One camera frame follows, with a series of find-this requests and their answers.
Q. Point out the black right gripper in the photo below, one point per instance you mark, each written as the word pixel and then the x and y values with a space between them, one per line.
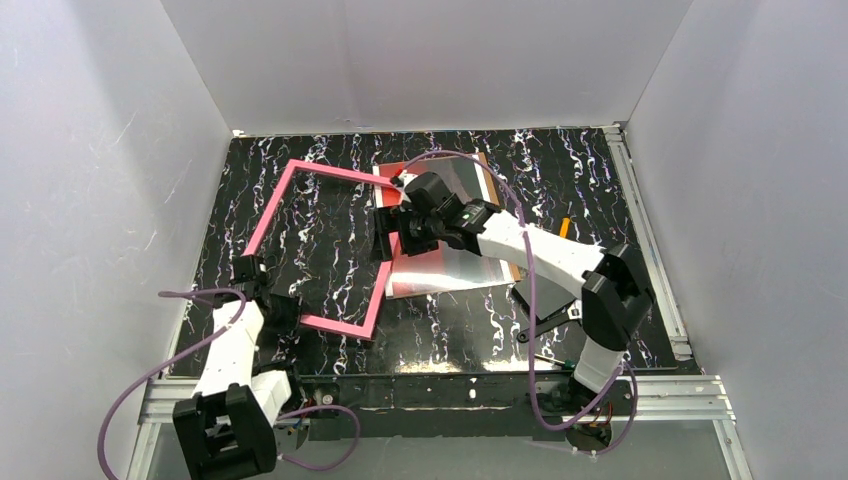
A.
pixel 387 231

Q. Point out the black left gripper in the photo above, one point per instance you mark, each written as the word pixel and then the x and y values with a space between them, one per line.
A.
pixel 250 273

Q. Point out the clear acrylic glazing sheet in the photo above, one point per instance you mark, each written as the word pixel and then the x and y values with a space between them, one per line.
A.
pixel 464 265

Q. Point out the red sunset photo print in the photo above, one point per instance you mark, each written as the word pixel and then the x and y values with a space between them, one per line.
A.
pixel 404 265

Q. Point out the brown fibreboard backing panel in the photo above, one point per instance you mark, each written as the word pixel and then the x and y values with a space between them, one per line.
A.
pixel 494 196

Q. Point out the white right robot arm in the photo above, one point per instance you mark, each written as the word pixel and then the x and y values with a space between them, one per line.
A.
pixel 611 284

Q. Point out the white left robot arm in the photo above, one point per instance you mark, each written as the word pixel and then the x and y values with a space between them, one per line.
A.
pixel 226 427

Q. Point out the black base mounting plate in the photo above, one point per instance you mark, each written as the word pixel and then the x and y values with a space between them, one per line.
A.
pixel 428 406

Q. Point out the black Mercury box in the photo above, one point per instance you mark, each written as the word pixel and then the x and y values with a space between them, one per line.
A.
pixel 550 297

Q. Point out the green handled screwdriver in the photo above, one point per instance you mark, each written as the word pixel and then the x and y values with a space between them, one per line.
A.
pixel 553 363

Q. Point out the aluminium rail frame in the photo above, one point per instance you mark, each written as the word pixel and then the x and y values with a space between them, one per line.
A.
pixel 454 305

